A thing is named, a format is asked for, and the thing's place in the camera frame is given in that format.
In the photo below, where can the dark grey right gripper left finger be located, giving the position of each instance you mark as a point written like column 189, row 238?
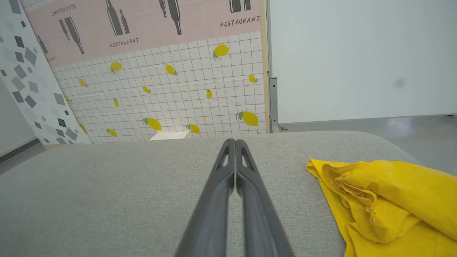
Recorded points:
column 210, row 214

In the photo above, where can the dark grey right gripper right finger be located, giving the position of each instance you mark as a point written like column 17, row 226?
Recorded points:
column 260, row 217

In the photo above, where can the yellow garment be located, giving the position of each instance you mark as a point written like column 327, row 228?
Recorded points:
column 400, row 203

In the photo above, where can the small white box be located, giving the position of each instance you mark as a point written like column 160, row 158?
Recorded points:
column 169, row 135

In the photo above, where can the light grey fabric sofa cushion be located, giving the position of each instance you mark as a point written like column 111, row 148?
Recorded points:
column 107, row 192

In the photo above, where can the lemon tile print backdrop panel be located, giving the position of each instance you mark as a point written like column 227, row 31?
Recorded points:
column 178, row 89

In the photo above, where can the grey terrazzo print panel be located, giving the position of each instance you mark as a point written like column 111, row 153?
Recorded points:
column 28, row 78

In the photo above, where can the grey metal panel bracket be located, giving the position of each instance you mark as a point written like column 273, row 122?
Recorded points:
column 273, row 107

